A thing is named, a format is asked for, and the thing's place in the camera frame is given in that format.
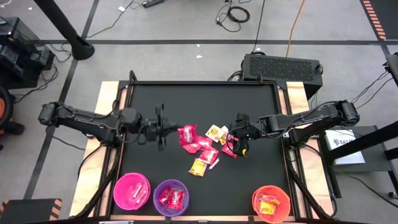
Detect black mat striped edge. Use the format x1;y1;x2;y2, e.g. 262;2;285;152
359;0;398;41

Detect black mat striped corners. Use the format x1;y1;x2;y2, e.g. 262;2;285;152
0;198;63;224

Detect long black cable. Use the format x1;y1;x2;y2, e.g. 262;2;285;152
251;0;267;53

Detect black metal stand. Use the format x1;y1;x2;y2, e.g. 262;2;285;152
320;119;398;200

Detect black equipment box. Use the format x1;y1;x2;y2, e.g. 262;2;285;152
0;17;56;90

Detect light wooden board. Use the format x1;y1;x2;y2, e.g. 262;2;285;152
68;81;128;218
278;81;335;218

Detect yellow Sour Patch candy pack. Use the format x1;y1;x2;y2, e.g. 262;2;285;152
205;124;223;142
263;194;282;207
259;201;276;216
218;125;230;146
188;158;208;177

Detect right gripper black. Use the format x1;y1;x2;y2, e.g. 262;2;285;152
226;113;261;151

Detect orange black floor machine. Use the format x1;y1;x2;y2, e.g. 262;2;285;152
0;85;25;152

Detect pink plastic bucket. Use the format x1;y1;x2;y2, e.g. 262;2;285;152
112;172;152;212

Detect purple plastic bucket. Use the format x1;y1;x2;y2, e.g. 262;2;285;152
152;179;190;217

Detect yellow orange cable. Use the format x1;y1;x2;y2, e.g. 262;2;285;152
285;0;307;58

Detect black support strut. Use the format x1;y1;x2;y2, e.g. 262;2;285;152
74;146;124;218
284;149;338;220

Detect black power strip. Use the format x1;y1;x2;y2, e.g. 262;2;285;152
142;0;165;9

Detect black pole with round base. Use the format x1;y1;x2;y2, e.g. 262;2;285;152
33;0;96;62

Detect thin tangled black cable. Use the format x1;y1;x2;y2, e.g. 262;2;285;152
215;0;243;34

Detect coiled black cable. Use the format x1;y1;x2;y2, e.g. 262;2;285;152
12;43;73;104
226;5;251;24

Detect orange plastic bucket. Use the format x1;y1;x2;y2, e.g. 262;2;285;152
251;185;292;224

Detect black computer tower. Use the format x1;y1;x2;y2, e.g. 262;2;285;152
241;53;324;100

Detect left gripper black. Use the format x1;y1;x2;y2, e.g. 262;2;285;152
138;104;184;152

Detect white printed sheet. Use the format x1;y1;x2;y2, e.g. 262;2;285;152
325;129;366;166

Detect black monitor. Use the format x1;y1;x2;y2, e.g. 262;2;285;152
382;52;398;88

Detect black table frame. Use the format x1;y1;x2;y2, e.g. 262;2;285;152
110;70;301;220

